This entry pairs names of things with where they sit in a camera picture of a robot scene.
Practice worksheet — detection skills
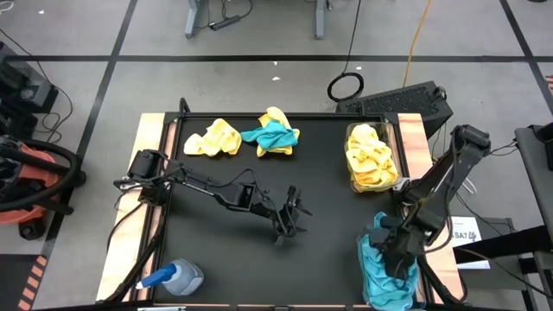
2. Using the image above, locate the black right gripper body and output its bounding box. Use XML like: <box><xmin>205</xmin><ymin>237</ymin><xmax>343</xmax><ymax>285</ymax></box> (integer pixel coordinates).
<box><xmin>369</xmin><ymin>215</ymin><xmax>419</xmax><ymax>267</ymax></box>

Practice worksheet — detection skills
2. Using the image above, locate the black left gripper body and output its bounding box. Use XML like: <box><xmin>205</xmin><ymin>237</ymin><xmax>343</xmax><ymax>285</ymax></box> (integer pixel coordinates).
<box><xmin>264</xmin><ymin>186</ymin><xmax>302</xmax><ymax>247</ymax></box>

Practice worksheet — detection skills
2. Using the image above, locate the blue microfiber towel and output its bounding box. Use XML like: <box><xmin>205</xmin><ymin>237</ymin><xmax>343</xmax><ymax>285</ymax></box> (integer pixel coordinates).
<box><xmin>239</xmin><ymin>120</ymin><xmax>300</xmax><ymax>152</ymax></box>
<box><xmin>365</xmin><ymin>276</ymin><xmax>421</xmax><ymax>311</ymax></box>
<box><xmin>356</xmin><ymin>210</ymin><xmax>392</xmax><ymax>303</ymax></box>

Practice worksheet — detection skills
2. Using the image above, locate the yellow microfiber towel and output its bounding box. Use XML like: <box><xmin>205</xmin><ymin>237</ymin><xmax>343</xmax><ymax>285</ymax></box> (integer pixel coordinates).
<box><xmin>346</xmin><ymin>124</ymin><xmax>384</xmax><ymax>150</ymax></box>
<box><xmin>350</xmin><ymin>170</ymin><xmax>401</xmax><ymax>194</ymax></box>
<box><xmin>182</xmin><ymin>117</ymin><xmax>244</xmax><ymax>158</ymax></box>
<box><xmin>256</xmin><ymin>105</ymin><xmax>302</xmax><ymax>158</ymax></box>
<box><xmin>345</xmin><ymin>144</ymin><xmax>397</xmax><ymax>176</ymax></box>

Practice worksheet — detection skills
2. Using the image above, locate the pile of teal cloths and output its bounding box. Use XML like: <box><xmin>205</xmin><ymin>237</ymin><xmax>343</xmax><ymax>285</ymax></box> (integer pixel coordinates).
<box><xmin>355</xmin><ymin>210</ymin><xmax>425</xmax><ymax>311</ymax></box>

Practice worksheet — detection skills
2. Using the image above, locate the white paper sign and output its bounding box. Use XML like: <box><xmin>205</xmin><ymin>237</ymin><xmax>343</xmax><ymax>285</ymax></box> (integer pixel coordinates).
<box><xmin>448</xmin><ymin>215</ymin><xmax>493</xmax><ymax>270</ymax></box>

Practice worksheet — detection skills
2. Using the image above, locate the wooden table side board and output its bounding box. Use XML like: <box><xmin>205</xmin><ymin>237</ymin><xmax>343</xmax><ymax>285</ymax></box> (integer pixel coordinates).
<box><xmin>396</xmin><ymin>112</ymin><xmax>467</xmax><ymax>303</ymax></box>
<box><xmin>95</xmin><ymin>112</ymin><xmax>169</xmax><ymax>302</ymax></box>

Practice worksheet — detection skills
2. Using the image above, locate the grey spray bottle blue nozzle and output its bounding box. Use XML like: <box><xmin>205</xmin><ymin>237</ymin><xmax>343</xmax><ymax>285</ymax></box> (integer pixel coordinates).
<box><xmin>135</xmin><ymin>257</ymin><xmax>206</xmax><ymax>297</ymax></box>

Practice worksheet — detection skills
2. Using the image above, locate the clear plastic basket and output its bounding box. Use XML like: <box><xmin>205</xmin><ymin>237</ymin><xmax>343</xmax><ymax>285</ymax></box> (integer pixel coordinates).
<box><xmin>344</xmin><ymin>122</ymin><xmax>404</xmax><ymax>194</ymax></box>

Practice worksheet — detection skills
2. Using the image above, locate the grey desk leg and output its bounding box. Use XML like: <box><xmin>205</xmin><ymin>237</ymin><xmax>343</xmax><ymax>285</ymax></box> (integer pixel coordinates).
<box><xmin>314</xmin><ymin>0</ymin><xmax>327</xmax><ymax>41</ymax></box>
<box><xmin>184</xmin><ymin>0</ymin><xmax>205</xmax><ymax>40</ymax></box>

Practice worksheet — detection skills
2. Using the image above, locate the black power strip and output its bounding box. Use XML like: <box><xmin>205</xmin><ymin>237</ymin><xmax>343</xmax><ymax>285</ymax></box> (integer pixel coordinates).
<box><xmin>208</xmin><ymin>14</ymin><xmax>242</xmax><ymax>32</ymax></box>

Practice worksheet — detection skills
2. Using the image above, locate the orange black shop vacuum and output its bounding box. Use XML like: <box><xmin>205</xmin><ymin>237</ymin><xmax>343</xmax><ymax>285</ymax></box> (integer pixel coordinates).
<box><xmin>0</xmin><ymin>133</ymin><xmax>87</xmax><ymax>241</ymax></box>

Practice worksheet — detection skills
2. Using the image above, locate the black equipment case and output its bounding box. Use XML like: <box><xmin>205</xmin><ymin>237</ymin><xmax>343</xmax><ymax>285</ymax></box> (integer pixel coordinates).
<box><xmin>0</xmin><ymin>41</ymin><xmax>60</xmax><ymax>139</ymax></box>

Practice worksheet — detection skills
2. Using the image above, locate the black aluminium table frame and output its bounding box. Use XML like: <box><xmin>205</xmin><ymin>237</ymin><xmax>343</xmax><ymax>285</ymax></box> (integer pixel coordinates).
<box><xmin>102</xmin><ymin>97</ymin><xmax>468</xmax><ymax>311</ymax></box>

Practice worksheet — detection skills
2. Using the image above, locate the black hanging cable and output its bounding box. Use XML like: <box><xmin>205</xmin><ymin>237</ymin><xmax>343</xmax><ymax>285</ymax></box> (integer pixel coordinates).
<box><xmin>326</xmin><ymin>0</ymin><xmax>366</xmax><ymax>104</ymax></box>

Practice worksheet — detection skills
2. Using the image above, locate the yellow hanging power cord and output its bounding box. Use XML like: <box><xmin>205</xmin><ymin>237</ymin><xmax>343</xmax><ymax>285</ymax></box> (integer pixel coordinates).
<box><xmin>402</xmin><ymin>0</ymin><xmax>434</xmax><ymax>88</ymax></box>

